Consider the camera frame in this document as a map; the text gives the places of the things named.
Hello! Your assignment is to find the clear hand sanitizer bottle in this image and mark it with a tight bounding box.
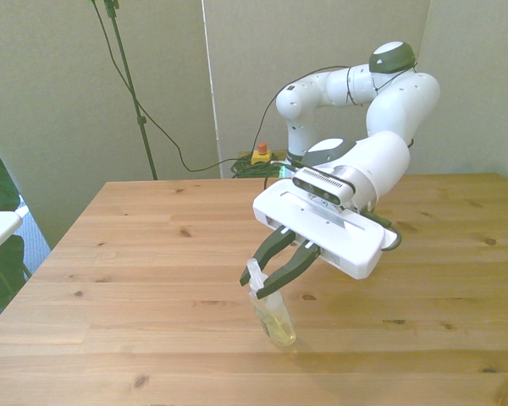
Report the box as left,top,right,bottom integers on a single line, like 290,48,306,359
246,257,298,349

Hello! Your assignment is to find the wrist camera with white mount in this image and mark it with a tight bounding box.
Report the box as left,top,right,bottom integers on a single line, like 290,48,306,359
291,166,356,209

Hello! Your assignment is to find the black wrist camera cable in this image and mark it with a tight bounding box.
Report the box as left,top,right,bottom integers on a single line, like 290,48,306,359
260,63,418,253

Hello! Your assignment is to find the dark green plant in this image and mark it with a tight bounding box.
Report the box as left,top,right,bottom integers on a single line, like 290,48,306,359
0,126,33,306

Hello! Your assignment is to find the white panel seam strip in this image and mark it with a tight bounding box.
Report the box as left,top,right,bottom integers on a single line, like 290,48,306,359
201,0,224,179

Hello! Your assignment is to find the green cable bundle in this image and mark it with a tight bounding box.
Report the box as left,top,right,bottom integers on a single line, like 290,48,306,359
230,156,290,180

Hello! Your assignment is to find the yellow emergency stop button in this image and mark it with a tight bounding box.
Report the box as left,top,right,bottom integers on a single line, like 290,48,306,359
251,142,273,166

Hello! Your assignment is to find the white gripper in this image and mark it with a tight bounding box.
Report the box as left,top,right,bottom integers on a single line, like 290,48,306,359
239,178,397,300

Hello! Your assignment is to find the black camera stand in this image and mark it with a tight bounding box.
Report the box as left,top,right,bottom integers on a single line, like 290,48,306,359
103,0,159,181

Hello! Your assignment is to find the black exterior camera cable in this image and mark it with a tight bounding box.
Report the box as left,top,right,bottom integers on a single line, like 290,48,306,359
88,0,255,173

